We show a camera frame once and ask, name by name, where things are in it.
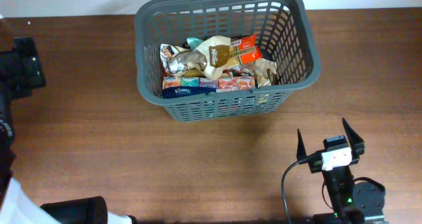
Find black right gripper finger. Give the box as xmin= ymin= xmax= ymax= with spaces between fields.
xmin=342 ymin=117 xmax=365 ymax=148
xmin=296 ymin=129 xmax=307 ymax=161

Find beige cookie bag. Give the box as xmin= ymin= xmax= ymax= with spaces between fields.
xmin=243 ymin=58 xmax=277 ymax=88
xmin=160 ymin=36 xmax=231 ymax=80

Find San Remo spaghetti pack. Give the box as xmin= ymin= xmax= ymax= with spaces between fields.
xmin=184 ymin=35 xmax=262 ymax=75

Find blue Kleenex tissue box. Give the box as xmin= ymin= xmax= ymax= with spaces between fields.
xmin=162 ymin=76 xmax=256 ymax=99

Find light teal tissue pack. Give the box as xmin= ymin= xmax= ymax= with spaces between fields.
xmin=186 ymin=38 xmax=204 ymax=50

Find green Nescafe coffee bag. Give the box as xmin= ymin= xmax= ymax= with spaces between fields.
xmin=222 ymin=69 xmax=251 ymax=78

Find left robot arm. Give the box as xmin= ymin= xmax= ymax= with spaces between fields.
xmin=1 ymin=37 xmax=137 ymax=224

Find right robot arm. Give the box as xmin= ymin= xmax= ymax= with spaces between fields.
xmin=297 ymin=119 xmax=386 ymax=224

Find grey plastic basket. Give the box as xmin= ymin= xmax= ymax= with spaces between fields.
xmin=135 ymin=0 xmax=321 ymax=122

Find black right camera cable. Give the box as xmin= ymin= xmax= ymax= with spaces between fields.
xmin=280 ymin=154 xmax=322 ymax=224

